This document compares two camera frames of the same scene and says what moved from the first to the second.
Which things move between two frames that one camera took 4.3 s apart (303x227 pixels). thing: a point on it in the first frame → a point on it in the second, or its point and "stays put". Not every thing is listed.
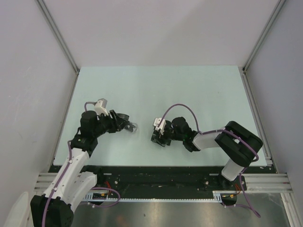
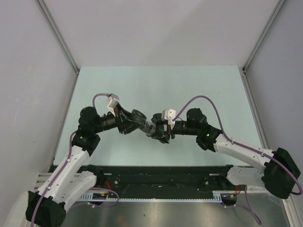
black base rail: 163,182 stays put
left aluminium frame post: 58,33 stays put
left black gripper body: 105,124 → 119,124
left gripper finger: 113,116 → 127,115
